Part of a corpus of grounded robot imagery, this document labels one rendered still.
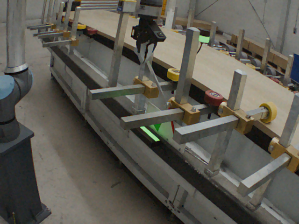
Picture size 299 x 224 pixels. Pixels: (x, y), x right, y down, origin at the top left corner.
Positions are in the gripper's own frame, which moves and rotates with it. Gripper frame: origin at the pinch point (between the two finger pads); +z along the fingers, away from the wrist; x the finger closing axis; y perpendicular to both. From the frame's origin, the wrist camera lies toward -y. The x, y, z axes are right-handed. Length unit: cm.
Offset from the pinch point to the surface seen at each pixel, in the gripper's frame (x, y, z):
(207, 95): -18.6, -19.3, 7.9
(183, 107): -6.1, -20.1, 11.0
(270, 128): -27, -50, 8
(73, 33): -7, 107, 11
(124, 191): -20, 27, 98
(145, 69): -7.0, 7.5, 6.6
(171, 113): 0.0, -20.8, 12.0
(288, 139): -6, -67, -2
